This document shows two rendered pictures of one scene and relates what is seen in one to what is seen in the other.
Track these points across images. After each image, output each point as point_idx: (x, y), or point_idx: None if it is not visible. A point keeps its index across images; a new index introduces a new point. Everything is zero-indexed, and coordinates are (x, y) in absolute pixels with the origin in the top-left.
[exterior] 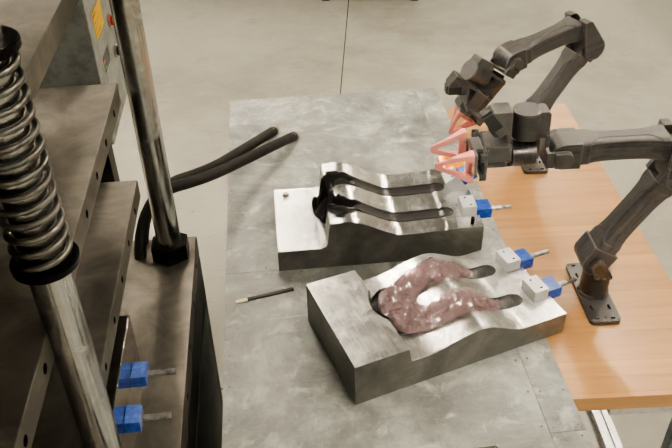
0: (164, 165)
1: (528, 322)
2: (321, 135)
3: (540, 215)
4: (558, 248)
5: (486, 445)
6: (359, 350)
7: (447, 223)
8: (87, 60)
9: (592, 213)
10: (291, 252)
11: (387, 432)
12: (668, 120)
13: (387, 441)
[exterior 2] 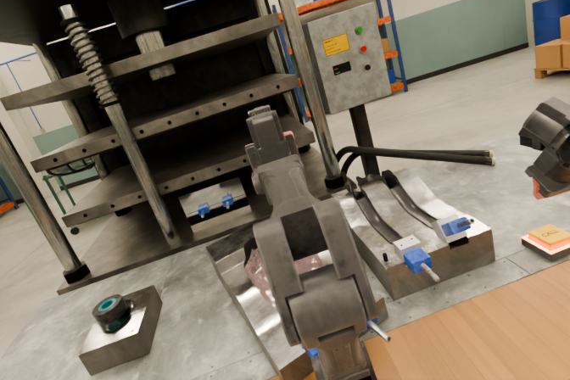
0: (318, 127)
1: (265, 337)
2: (515, 170)
3: (519, 344)
4: (449, 374)
5: (169, 346)
6: (218, 244)
7: (378, 246)
8: (316, 64)
9: None
10: None
11: (194, 294)
12: (329, 204)
13: (188, 296)
